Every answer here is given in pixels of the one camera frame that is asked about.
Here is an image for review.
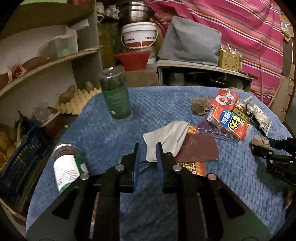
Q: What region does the brown paper ball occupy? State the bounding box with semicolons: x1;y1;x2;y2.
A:
251;135;270;149

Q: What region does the grey cloth rag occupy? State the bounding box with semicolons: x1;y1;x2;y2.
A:
143;120;190;163

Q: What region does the silver black snack packet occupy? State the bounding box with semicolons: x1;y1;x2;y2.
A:
244;96;273;137

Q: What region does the red noodle snack packet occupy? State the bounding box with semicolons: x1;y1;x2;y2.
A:
207;106;252;141

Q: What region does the dark red scouring pad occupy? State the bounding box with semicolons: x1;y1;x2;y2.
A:
175;133;219;163

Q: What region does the blue quilted table cloth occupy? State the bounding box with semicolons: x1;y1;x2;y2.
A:
26;86;293;241

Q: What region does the white-labelled lying jar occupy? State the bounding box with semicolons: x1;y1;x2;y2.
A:
52;143;89;193

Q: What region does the purple blister pack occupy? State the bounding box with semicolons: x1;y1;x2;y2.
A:
195;119;239;143

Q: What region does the yellow red small box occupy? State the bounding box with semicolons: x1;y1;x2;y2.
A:
232;100;257;127

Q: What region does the crumpled brown paper piece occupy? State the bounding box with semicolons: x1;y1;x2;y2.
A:
191;96;212;115

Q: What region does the yellow egg tray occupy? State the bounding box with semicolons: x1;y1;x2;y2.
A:
55;88;101;115

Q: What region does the red heart snack packet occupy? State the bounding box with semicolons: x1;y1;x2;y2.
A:
210;88;239;111

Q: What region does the green glass jar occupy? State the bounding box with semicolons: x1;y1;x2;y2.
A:
99;66;133;122

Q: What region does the black plastic crate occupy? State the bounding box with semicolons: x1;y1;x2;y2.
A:
1;118;53;212

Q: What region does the low wooden side table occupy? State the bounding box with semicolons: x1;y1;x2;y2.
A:
156;60;257;92

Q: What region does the red plastic basket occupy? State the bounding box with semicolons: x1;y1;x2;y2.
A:
117;50;151;71

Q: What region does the yellow chopstick holder box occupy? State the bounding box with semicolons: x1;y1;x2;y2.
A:
218;44;242;72

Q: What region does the grey fabric cover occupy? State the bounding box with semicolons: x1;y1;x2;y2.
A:
159;16;222;66

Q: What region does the striped pink curtain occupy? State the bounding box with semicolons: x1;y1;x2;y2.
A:
145;0;283;104

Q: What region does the white plastic bucket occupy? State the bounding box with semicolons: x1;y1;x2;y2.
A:
121;22;158;50

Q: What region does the wooden corner shelf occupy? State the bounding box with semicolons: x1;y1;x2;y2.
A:
1;1;102;126

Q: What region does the steel pot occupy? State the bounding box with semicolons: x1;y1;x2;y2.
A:
119;1;151;24

